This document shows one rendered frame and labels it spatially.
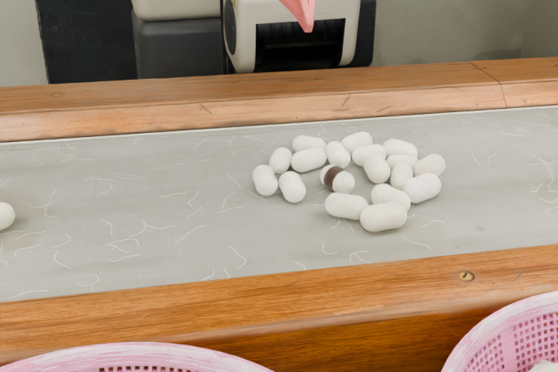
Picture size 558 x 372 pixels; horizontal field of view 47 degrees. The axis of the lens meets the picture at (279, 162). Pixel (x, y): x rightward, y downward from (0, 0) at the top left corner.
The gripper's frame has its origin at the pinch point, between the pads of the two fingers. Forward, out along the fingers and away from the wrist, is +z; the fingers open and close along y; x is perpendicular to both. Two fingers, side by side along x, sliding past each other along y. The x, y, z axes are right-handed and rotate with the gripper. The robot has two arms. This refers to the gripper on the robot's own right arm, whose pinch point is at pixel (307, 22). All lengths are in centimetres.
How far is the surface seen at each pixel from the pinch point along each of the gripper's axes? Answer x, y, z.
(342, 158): 1.8, 1.4, 14.1
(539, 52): 172, 149, -105
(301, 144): 4.3, -1.7, 11.1
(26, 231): -0.6, -25.8, 19.4
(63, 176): 5.4, -24.1, 12.2
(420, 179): -3.0, 6.3, 18.7
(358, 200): -4.2, 0.3, 20.5
